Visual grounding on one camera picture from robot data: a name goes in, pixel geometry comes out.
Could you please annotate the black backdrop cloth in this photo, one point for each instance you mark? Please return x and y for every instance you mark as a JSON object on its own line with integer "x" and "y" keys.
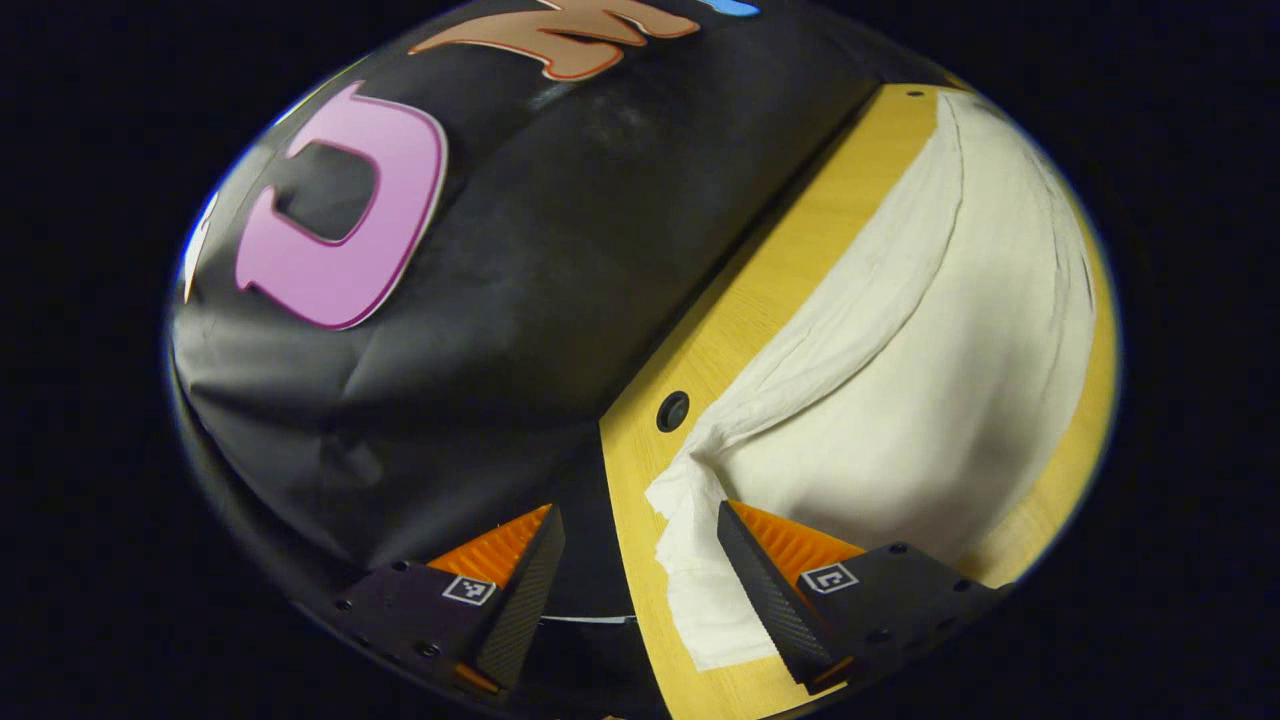
{"x": 520, "y": 300}

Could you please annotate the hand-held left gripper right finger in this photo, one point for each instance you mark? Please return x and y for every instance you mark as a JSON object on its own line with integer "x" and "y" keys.
{"x": 775, "y": 610}

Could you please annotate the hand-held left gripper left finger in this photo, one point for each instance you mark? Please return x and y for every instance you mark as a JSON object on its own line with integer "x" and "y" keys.
{"x": 525, "y": 610}

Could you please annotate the cream white jeans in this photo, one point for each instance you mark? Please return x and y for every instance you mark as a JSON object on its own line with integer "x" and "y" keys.
{"x": 900, "y": 400}

